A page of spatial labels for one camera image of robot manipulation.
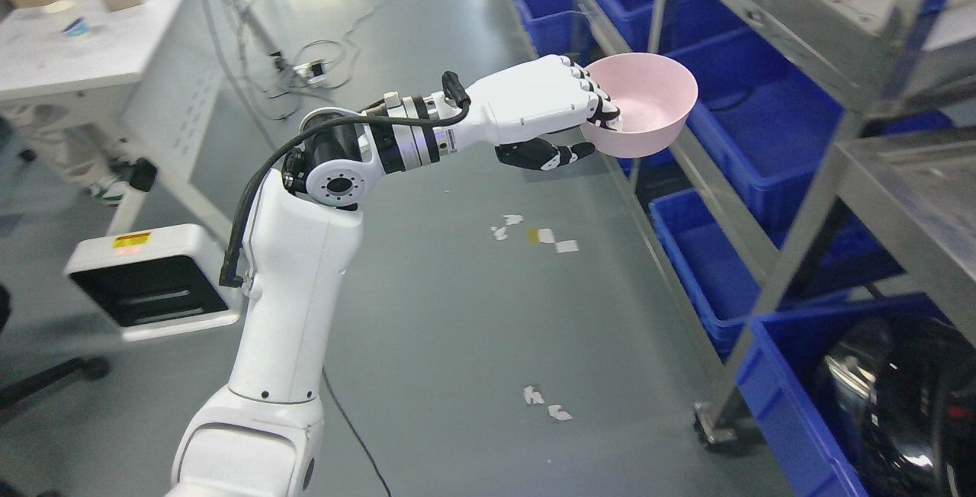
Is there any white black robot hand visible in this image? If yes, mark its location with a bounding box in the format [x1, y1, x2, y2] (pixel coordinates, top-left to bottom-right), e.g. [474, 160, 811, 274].
[435, 55, 623, 171]

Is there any white desk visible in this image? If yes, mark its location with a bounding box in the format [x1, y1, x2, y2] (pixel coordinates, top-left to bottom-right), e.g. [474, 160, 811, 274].
[1, 0, 235, 237]

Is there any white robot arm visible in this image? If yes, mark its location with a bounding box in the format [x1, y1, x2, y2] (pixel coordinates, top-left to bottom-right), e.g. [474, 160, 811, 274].
[169, 85, 471, 496]

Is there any steel shelf rack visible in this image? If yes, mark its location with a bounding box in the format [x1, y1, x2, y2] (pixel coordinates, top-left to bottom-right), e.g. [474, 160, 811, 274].
[568, 0, 976, 452]

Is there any pink bowl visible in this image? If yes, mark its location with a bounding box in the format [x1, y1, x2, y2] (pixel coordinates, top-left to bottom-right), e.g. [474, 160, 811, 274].
[581, 53, 698, 158]

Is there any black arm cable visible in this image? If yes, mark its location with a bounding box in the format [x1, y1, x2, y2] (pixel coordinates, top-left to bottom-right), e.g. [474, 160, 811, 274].
[219, 71, 471, 289]

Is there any black helmet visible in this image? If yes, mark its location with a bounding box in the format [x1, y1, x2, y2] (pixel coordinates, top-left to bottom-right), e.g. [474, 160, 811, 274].
[812, 317, 975, 496]

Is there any blue bin with helmet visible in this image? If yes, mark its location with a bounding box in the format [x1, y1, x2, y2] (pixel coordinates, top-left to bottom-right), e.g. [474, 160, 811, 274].
[736, 295, 974, 496]

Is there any white box device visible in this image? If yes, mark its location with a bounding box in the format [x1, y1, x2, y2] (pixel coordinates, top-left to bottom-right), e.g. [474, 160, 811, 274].
[64, 225, 242, 343]

